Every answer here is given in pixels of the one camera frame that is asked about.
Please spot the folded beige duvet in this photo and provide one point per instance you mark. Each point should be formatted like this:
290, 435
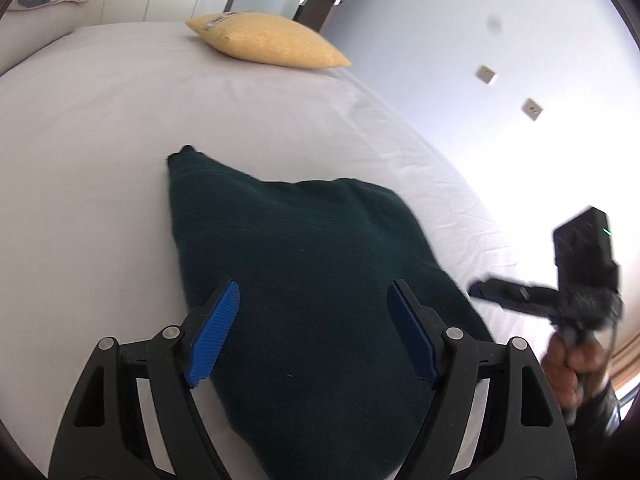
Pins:
30, 35

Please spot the person's right hand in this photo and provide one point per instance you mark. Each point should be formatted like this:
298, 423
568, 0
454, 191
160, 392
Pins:
562, 365

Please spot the white wall socket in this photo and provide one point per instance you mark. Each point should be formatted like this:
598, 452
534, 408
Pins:
532, 108
486, 75

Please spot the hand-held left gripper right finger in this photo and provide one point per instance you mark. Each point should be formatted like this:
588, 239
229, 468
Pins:
412, 330

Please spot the dark green knit garment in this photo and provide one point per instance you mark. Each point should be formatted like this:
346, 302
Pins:
310, 285

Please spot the bed with white sheet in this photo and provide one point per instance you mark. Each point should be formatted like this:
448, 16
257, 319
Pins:
100, 160

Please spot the person's right forearm dark sleeve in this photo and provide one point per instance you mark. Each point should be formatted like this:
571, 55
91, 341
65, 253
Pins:
595, 435

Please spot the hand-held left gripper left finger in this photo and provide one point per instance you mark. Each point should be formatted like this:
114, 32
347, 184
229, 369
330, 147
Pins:
215, 330

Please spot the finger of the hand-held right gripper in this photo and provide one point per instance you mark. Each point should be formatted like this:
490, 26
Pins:
500, 292

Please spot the yellow pillow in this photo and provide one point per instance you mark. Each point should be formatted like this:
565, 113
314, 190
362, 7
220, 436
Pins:
265, 42

